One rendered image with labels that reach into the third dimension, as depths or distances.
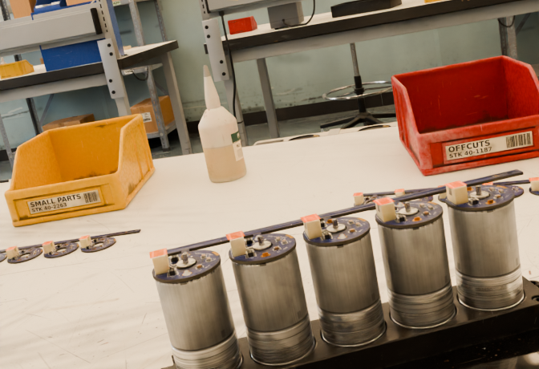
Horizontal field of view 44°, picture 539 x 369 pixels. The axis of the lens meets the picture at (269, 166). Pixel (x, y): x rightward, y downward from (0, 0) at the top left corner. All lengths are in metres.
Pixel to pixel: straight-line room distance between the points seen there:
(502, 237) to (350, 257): 0.06
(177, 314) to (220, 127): 0.34
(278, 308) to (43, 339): 0.17
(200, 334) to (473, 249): 0.10
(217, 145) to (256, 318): 0.34
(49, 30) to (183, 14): 2.13
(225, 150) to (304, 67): 4.13
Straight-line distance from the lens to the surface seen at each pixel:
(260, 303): 0.24
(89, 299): 0.41
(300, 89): 4.72
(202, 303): 0.24
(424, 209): 0.26
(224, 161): 0.57
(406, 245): 0.25
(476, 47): 4.65
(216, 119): 0.57
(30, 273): 0.48
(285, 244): 0.24
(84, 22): 2.77
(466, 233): 0.26
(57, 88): 2.95
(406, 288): 0.25
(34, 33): 2.88
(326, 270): 0.24
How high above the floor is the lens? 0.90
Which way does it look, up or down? 15 degrees down
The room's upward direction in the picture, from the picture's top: 11 degrees counter-clockwise
